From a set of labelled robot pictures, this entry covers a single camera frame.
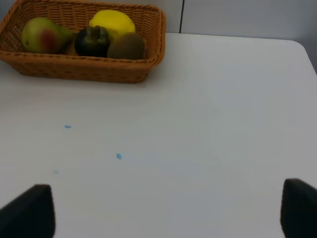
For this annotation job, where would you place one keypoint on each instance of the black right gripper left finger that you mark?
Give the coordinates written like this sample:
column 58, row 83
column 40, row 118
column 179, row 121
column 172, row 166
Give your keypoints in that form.
column 30, row 215

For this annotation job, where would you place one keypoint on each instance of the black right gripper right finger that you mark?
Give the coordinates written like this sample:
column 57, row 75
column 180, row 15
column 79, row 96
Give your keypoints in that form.
column 298, row 213

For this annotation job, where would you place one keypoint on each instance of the red green mango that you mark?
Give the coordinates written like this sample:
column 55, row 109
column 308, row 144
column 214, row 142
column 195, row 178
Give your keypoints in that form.
column 41, row 35

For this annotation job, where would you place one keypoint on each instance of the dark purple mangosteen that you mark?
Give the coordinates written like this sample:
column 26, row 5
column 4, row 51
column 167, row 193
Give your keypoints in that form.
column 92, row 42

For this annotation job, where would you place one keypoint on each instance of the brown kiwi fruit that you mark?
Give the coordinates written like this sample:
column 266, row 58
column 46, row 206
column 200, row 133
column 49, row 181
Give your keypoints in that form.
column 129, row 46

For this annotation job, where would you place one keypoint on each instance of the yellow lemon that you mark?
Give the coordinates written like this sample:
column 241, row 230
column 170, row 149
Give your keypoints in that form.
column 115, row 22

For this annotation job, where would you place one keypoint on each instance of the orange wicker basket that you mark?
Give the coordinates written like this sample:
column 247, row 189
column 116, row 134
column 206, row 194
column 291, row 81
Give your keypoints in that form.
column 149, row 20

